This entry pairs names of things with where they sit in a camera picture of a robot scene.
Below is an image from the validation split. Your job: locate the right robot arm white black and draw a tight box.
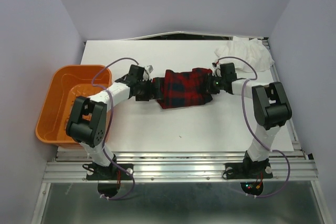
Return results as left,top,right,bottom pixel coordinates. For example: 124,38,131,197
206,62,292,179

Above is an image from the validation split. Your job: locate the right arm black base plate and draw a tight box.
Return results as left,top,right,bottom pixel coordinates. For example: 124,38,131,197
222,163,274,180

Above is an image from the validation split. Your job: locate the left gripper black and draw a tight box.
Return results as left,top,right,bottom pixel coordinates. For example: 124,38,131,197
135,77,164,101

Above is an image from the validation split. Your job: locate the orange plastic basket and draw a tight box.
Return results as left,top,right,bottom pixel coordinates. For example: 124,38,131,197
35,65,112,148

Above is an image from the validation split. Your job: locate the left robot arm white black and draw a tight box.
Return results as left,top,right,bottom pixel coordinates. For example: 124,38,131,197
66,65,163,179

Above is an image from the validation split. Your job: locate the aluminium right side rail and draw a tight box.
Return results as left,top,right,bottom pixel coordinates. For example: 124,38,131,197
262,36,307,156

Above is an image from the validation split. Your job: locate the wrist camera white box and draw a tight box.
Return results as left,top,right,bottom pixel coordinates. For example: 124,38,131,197
144,65,153,77
212,62,221,77

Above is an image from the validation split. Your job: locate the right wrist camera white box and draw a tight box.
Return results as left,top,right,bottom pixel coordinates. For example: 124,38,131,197
212,62,221,77

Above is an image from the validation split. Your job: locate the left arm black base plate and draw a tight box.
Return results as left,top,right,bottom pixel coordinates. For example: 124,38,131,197
82,163,132,181

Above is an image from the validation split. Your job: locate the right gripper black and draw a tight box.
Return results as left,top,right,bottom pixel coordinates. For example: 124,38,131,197
199,72,226,94

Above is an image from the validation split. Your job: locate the white crumpled skirt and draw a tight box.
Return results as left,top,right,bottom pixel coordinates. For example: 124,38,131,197
214,36,275,73

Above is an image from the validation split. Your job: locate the red plaid skirt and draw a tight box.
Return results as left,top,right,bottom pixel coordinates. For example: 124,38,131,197
157,68,213,109

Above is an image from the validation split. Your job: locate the aluminium front rail frame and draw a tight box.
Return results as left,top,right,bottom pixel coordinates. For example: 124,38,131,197
43,150,318,184

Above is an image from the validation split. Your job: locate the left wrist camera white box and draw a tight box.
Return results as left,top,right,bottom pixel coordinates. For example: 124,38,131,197
144,65,153,77

